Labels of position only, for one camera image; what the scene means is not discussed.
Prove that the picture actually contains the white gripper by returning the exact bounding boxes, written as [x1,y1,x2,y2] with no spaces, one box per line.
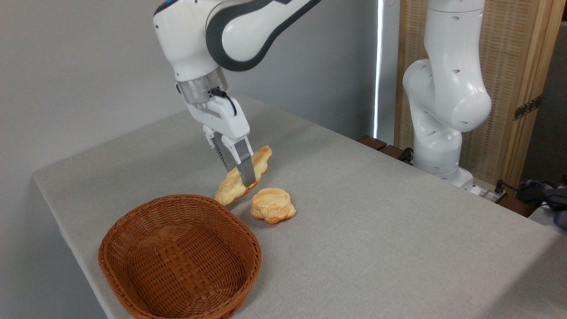
[185,95,258,188]

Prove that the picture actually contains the long braided bread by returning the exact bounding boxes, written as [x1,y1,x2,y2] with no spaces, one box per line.
[214,145,272,207]

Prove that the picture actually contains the round flat bread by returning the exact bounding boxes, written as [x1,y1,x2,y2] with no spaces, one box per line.
[250,187,297,225]

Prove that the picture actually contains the brown wicker basket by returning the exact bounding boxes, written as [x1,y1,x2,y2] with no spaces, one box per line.
[98,194,262,319]

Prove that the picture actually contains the grey tablecloth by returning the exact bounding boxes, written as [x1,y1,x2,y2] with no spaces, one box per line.
[33,94,567,319]

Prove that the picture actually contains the metal screen hinge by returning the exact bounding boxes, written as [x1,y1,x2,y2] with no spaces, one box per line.
[513,95,542,121]

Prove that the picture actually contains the wooden rattan folding screen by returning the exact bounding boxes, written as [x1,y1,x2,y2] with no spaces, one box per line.
[394,0,567,192]

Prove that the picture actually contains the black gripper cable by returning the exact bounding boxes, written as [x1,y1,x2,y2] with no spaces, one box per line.
[210,88,238,117]

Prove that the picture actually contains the dark cable bundle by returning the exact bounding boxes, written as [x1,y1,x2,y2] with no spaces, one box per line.
[494,175,567,230]

